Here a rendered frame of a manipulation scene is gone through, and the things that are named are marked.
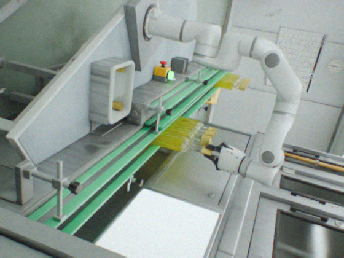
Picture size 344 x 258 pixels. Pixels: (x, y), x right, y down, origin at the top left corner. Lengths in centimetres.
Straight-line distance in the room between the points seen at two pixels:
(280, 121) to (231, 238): 46
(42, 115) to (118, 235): 44
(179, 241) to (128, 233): 17
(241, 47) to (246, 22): 590
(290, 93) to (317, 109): 624
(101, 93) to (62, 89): 17
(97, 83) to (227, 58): 52
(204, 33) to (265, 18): 584
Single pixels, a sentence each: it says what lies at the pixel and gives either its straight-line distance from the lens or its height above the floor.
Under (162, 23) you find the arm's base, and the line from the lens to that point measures 145.
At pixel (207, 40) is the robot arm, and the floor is 107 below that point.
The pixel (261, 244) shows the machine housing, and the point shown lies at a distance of 127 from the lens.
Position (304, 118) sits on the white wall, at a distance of 752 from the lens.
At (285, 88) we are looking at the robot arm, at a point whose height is 141.
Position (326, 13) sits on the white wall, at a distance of 720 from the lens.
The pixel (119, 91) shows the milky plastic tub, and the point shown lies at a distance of 137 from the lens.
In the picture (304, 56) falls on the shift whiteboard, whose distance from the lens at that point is 723.
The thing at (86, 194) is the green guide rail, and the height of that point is 95.
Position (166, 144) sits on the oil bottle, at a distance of 143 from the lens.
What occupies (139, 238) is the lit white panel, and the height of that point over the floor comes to 110.
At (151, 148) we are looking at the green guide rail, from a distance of 143.
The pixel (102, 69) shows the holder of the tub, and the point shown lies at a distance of 120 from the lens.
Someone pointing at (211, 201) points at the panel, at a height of 126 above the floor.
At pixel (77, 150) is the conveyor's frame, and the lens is 118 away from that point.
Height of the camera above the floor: 139
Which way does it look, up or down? 15 degrees down
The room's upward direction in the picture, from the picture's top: 105 degrees clockwise
